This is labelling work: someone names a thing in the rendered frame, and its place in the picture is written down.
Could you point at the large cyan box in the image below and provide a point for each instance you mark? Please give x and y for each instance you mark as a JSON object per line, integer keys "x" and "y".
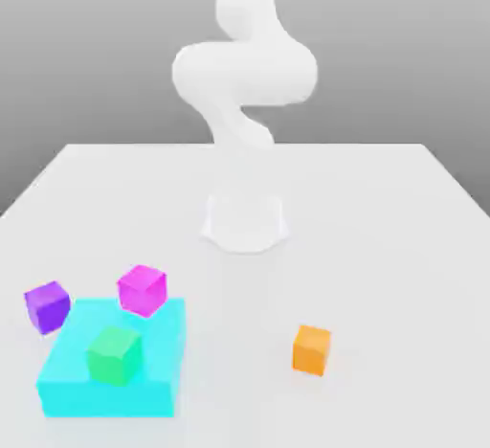
{"x": 160, "y": 360}

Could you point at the small green cube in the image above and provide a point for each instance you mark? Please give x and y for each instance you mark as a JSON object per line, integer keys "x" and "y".
{"x": 113, "y": 356}

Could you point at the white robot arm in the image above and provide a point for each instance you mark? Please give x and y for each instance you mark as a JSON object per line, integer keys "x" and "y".
{"x": 245, "y": 72}

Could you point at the small orange cube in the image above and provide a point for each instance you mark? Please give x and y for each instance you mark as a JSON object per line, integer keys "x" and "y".
{"x": 311, "y": 350}

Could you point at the small purple cube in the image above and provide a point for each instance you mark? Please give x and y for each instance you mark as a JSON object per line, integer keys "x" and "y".
{"x": 48, "y": 308}

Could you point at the small magenta cube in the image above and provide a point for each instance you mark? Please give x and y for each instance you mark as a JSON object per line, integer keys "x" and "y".
{"x": 142, "y": 290}

